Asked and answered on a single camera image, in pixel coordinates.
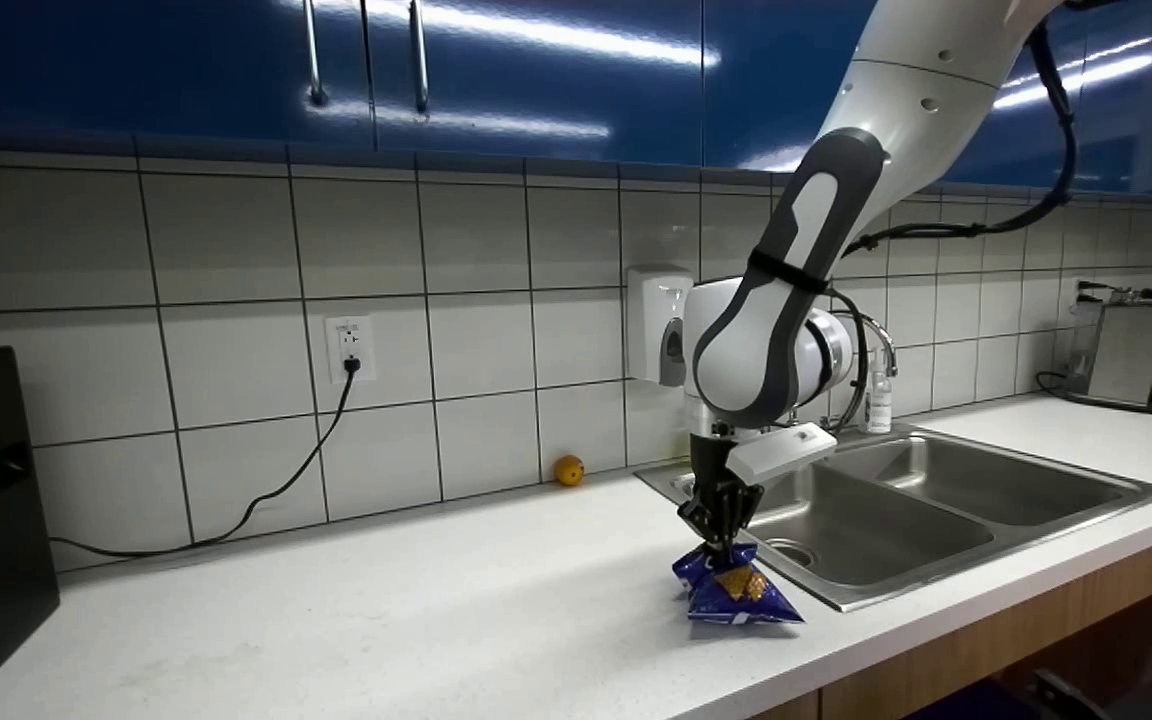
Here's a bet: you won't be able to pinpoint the stainless steel double sink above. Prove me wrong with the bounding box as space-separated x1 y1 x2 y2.
634 421 1152 616

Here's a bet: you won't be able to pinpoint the silver appliance on counter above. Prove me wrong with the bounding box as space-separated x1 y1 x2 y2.
1067 278 1152 424

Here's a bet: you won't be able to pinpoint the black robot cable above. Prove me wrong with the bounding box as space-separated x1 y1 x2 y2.
842 16 1083 258

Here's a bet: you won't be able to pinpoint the chrome faucet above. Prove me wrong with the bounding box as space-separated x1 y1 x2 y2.
858 319 898 435

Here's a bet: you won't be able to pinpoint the black power cord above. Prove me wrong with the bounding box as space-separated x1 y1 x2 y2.
45 355 364 560

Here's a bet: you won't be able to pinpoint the white wall soap dispenser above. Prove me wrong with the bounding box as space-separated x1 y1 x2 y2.
626 273 691 389

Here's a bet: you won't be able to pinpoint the blue chip bag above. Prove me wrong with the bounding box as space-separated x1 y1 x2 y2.
673 543 800 626

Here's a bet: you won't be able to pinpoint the wooden lower cabinets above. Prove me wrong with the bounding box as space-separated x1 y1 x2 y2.
756 548 1152 720

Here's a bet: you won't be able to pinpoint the small orange ball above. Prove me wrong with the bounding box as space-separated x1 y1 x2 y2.
553 456 588 489

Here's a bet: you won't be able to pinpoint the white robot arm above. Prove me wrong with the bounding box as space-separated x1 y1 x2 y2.
680 0 1076 556

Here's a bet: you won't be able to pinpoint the white wall outlet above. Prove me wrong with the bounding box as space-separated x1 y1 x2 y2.
322 317 374 382

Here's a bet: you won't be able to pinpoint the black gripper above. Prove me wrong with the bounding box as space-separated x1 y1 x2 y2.
677 435 762 556

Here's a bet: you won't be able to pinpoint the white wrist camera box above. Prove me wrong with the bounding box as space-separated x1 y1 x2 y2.
723 424 834 484

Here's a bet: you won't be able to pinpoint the blue upper cabinets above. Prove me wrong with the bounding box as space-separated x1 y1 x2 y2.
0 0 1152 198

